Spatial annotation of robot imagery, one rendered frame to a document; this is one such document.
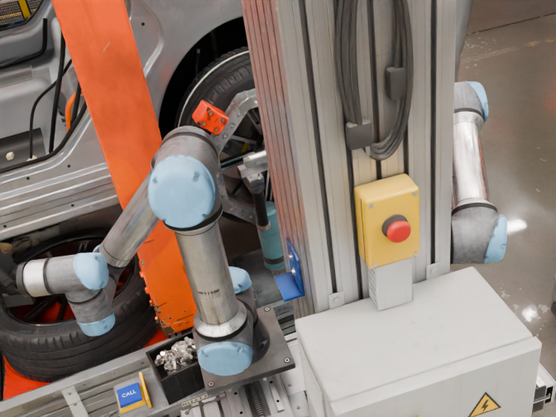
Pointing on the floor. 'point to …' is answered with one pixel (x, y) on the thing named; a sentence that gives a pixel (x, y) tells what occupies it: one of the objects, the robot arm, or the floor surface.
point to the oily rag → (25, 247)
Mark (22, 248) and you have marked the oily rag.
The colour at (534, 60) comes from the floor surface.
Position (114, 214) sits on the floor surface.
